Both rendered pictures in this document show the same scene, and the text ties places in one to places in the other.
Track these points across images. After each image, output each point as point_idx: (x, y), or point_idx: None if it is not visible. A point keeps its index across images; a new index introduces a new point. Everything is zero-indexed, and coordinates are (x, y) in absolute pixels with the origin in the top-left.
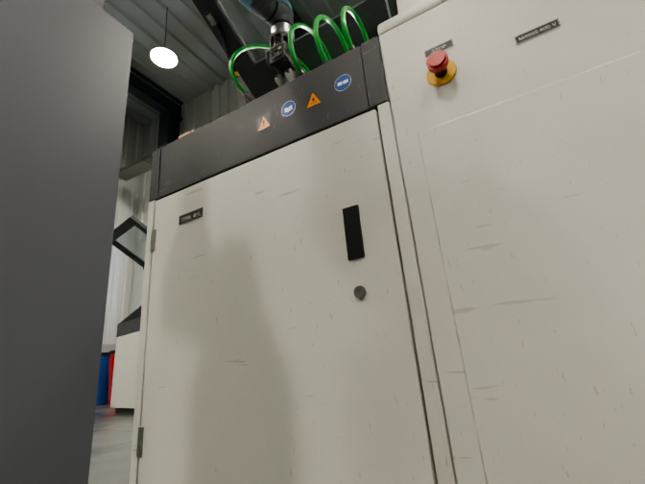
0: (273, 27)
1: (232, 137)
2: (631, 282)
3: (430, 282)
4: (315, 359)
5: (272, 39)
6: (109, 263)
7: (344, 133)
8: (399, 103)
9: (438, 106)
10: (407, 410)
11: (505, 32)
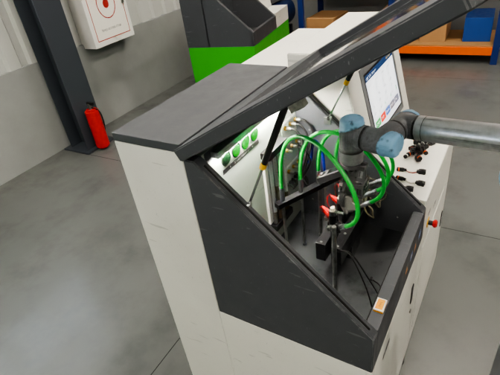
0: (360, 155)
1: (399, 287)
2: (425, 266)
3: (415, 292)
4: (402, 341)
5: (362, 171)
6: (492, 366)
7: (416, 257)
8: (422, 237)
9: (425, 235)
10: (408, 328)
11: (433, 203)
